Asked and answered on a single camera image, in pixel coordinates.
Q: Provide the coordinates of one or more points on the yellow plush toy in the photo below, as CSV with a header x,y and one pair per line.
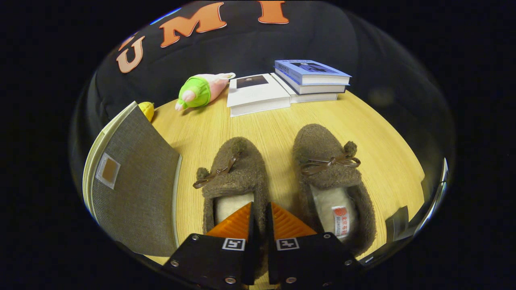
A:
x,y
146,110

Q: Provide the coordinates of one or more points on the white book with dark photo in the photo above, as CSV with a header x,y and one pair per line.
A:
x,y
258,94

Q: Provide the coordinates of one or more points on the pink and green plush toy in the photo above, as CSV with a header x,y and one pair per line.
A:
x,y
197,92

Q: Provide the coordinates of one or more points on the blue book with figure cover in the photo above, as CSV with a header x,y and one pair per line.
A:
x,y
306,68

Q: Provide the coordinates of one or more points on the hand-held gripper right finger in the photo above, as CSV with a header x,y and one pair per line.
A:
x,y
314,257

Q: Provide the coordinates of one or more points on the brown fluffy shoe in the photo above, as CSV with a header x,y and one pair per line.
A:
x,y
322,145
238,173

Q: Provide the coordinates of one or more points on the grey fabric storage box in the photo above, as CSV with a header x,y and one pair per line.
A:
x,y
137,193

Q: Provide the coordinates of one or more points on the white paperback book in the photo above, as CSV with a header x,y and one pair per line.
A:
x,y
316,98

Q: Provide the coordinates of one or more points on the black table clamp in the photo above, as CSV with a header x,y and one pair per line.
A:
x,y
397,223

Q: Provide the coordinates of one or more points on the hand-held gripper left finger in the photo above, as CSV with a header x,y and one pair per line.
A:
x,y
209,257

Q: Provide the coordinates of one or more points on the blue paperback book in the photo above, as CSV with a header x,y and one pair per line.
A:
x,y
318,89

